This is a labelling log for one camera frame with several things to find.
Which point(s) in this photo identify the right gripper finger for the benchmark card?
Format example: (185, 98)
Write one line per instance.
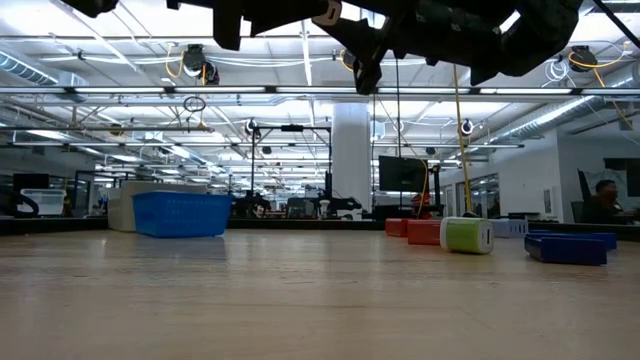
(370, 42)

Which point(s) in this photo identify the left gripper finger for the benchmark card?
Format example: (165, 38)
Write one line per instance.
(280, 15)

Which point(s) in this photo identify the red usb charger block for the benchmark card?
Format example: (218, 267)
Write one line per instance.
(424, 232)
(396, 227)

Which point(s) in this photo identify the green and white canister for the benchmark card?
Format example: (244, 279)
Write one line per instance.
(465, 235)

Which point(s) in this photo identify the light blue charger block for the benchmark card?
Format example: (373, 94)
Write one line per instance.
(507, 228)

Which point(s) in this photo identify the dark blue digital clock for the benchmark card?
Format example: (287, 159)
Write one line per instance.
(565, 252)

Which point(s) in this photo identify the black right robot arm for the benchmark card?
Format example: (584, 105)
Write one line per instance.
(545, 35)

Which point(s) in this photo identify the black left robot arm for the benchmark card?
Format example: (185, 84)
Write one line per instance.
(92, 6)

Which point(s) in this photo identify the small black ceiling reel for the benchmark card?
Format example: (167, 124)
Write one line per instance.
(251, 127)
(467, 127)

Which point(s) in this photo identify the black background robot station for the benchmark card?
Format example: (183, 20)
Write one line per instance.
(292, 128)

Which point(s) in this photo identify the black monitor on stand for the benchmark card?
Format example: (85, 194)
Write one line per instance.
(402, 174)

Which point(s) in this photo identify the blue plastic mesh basket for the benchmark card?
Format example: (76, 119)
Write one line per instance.
(180, 215)

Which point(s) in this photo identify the person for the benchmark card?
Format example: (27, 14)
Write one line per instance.
(605, 200)

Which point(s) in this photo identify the clear plastic storage box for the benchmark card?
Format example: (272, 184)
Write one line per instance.
(45, 201)

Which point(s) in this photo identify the black aluminium table frame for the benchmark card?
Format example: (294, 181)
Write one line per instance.
(300, 224)

